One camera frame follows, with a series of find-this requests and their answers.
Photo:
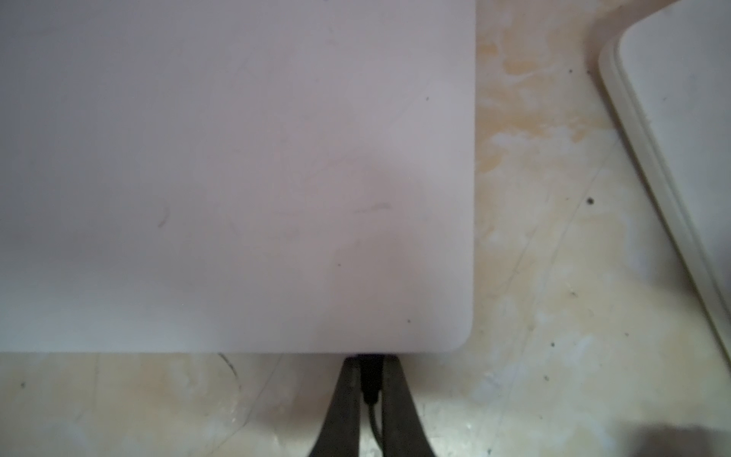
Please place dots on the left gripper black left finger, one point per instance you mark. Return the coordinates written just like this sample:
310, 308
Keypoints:
340, 433

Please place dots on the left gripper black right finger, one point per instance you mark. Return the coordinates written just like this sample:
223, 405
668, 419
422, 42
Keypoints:
402, 430

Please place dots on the white laptop back left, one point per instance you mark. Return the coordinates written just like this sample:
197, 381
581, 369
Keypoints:
237, 176

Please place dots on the white laptop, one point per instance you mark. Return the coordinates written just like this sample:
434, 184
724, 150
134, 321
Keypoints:
237, 176
667, 74

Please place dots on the white laptop back right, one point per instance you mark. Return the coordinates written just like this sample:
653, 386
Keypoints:
667, 74

